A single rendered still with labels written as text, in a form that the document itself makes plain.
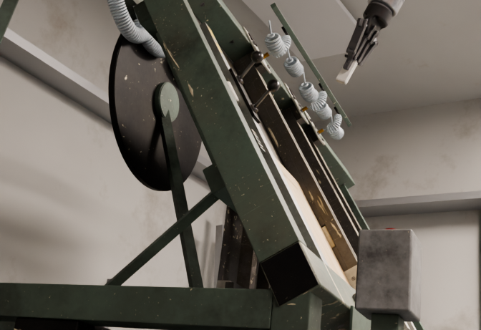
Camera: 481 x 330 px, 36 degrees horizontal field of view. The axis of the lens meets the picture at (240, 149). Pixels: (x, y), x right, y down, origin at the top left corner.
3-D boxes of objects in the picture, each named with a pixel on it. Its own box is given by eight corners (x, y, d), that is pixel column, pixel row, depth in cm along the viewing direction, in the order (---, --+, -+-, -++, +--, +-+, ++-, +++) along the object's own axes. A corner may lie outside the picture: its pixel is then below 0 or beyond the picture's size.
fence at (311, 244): (314, 276, 190) (327, 269, 189) (194, 28, 240) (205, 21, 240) (320, 281, 194) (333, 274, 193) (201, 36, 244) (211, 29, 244)
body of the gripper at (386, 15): (373, 15, 207) (358, 42, 206) (364, -2, 200) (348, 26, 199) (396, 21, 203) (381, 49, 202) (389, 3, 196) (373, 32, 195)
